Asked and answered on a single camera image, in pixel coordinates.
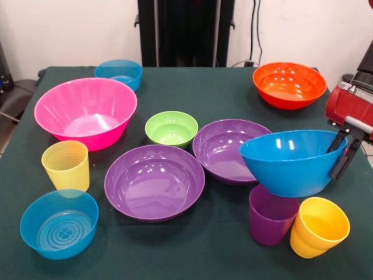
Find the small green bowl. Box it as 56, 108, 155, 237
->
145, 110, 199, 149

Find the purple cup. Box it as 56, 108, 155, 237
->
248, 183, 300, 247

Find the black grey chair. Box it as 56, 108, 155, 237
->
0, 78, 40, 123
341, 72, 358, 88

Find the translucent yellow cup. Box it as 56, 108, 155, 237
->
41, 139, 90, 199

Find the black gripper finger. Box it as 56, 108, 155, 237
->
328, 136, 365, 180
325, 131, 347, 155

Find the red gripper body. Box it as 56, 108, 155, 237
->
325, 81, 373, 141

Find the black equipment box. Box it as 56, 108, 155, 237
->
0, 39, 15, 102

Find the large pink bowl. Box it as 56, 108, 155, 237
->
33, 77, 138, 152

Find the orange bowl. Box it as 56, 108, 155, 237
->
252, 61, 328, 111

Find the purple bowl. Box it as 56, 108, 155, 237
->
192, 118, 275, 187
104, 144, 206, 223

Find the dark green table cloth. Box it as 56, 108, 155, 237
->
0, 66, 373, 280

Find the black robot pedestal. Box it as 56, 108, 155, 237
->
134, 0, 236, 68

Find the translucent blue small bowl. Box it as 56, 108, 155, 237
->
94, 59, 143, 93
19, 188, 100, 261

